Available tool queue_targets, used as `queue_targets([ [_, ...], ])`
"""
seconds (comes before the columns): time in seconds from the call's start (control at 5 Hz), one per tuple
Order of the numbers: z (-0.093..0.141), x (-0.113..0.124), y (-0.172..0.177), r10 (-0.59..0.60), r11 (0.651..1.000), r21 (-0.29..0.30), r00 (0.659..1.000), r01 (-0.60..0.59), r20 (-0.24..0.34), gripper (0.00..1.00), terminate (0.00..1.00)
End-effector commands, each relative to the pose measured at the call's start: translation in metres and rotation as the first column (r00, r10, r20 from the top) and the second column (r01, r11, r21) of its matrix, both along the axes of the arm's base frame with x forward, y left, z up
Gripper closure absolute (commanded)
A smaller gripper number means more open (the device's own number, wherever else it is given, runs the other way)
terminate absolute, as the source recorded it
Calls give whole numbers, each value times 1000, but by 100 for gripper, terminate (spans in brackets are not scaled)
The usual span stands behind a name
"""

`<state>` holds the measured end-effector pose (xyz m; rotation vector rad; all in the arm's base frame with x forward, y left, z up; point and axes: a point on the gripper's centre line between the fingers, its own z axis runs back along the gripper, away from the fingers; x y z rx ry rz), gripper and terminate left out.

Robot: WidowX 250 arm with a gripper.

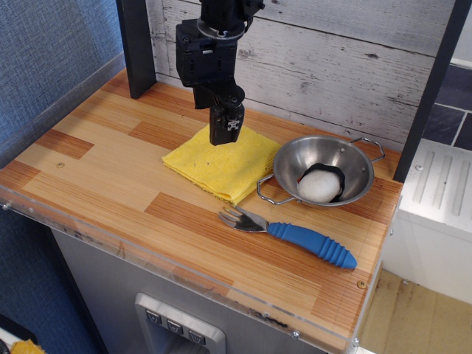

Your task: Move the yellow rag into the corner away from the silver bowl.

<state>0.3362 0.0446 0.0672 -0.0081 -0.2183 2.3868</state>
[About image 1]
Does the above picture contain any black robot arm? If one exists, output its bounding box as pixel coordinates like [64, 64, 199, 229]
[176, 1, 265, 145]

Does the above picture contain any white ribbed cabinet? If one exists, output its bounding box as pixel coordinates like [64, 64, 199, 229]
[383, 139, 471, 302]

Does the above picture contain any dark right upright post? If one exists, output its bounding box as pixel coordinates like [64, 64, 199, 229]
[393, 0, 471, 183]

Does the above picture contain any clear acrylic edge guard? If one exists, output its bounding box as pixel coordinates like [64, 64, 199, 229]
[1, 177, 401, 353]

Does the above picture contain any white and black sushi toy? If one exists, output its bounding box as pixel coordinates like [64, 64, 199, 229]
[297, 163, 345, 203]

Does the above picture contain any dark left upright post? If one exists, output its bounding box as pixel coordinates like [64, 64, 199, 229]
[116, 0, 156, 99]

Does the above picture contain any silver dispenser button panel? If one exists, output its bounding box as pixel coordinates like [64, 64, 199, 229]
[135, 293, 226, 353]

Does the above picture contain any steel bowl with handles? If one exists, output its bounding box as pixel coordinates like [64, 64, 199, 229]
[257, 135, 385, 207]

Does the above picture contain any fork with blue handle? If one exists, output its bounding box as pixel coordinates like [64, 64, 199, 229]
[218, 206, 358, 269]

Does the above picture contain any dark upright post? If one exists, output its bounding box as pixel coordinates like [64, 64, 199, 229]
[116, 0, 156, 99]
[393, 0, 471, 183]

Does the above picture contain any yellow towel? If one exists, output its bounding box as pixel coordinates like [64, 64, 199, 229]
[162, 126, 281, 205]

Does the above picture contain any yellow object bottom left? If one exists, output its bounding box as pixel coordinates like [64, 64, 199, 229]
[10, 340, 46, 354]

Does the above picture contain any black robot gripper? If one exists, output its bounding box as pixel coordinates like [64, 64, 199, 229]
[176, 19, 245, 145]

